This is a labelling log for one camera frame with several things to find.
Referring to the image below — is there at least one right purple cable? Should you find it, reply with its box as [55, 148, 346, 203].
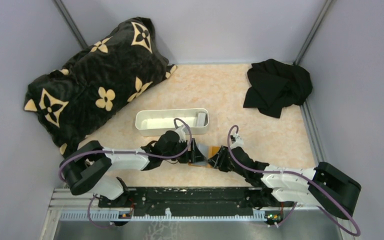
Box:
[227, 124, 362, 237]

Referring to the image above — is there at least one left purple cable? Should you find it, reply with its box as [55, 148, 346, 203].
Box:
[58, 117, 194, 229]

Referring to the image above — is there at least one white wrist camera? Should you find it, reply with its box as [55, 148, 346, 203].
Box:
[229, 133, 245, 150]
[174, 124, 188, 143]

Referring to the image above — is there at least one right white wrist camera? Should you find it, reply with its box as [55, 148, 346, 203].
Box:
[229, 133, 245, 150]

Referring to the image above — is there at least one aluminium frame rail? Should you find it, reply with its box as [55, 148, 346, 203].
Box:
[47, 188, 299, 222]

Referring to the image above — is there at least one purple cable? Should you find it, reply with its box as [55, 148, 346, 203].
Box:
[227, 124, 362, 237]
[58, 117, 194, 229]

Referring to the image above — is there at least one black floral patterned pillow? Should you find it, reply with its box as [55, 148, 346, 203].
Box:
[24, 17, 177, 157]

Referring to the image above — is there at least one crumpled black cloth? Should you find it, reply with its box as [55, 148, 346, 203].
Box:
[243, 59, 313, 119]

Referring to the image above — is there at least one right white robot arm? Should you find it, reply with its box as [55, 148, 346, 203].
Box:
[208, 146, 362, 219]

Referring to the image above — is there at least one white oblong plastic tray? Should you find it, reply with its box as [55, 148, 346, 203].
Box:
[134, 108, 210, 137]

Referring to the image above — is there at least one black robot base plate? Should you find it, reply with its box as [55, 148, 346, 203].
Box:
[98, 187, 293, 217]

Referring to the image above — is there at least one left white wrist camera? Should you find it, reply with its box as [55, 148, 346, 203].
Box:
[174, 124, 188, 143]

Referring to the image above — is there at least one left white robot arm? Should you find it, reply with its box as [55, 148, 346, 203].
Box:
[58, 130, 210, 200]

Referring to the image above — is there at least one mustard leather card holder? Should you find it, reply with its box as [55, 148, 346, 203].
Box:
[188, 143, 221, 168]

